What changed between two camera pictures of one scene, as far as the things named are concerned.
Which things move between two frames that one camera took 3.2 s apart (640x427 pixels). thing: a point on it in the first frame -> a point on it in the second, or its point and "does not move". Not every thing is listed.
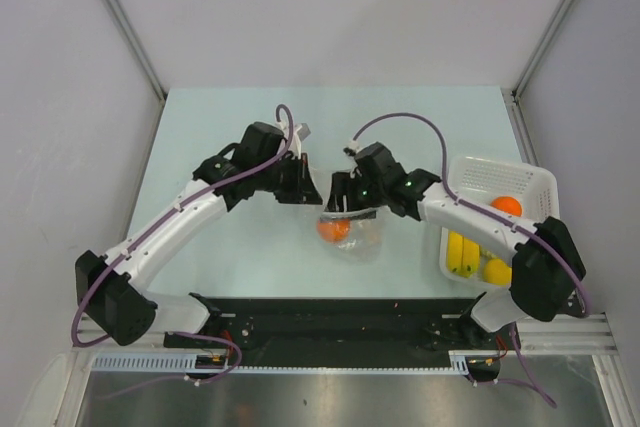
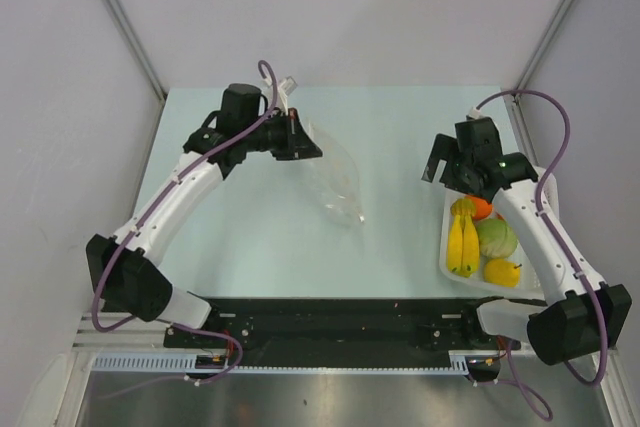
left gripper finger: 309,191 -> 300,143
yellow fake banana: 464,255 does not move
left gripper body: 287,182 -> 272,136
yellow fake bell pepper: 497,272 does not move
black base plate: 309,332 does not move
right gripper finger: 339,192 -> 443,148
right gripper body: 364,195 -> 455,173
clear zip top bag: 353,234 -> 335,178
